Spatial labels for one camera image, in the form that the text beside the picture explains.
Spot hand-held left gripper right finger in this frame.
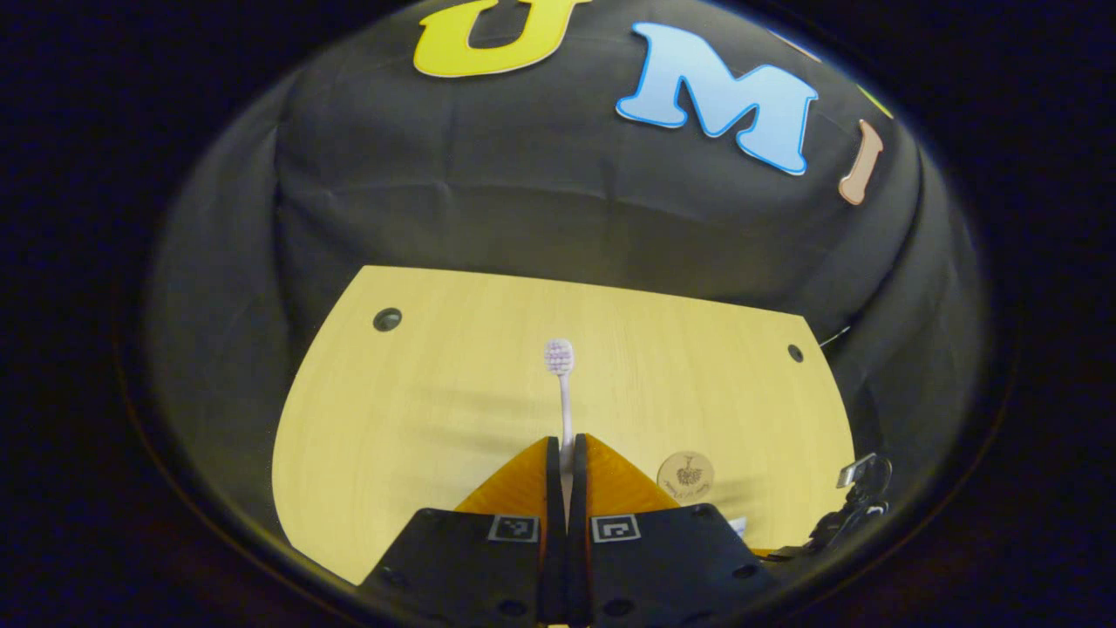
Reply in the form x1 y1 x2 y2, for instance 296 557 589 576
568 433 781 628

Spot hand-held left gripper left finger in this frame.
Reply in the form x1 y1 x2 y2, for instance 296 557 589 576
357 436 568 628

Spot round wooden coaster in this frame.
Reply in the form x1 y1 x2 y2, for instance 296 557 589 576
657 451 716 505

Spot white toothbrush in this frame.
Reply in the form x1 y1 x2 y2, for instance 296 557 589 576
544 338 576 524

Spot black backdrop cloth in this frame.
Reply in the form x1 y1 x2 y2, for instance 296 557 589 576
144 0 990 559

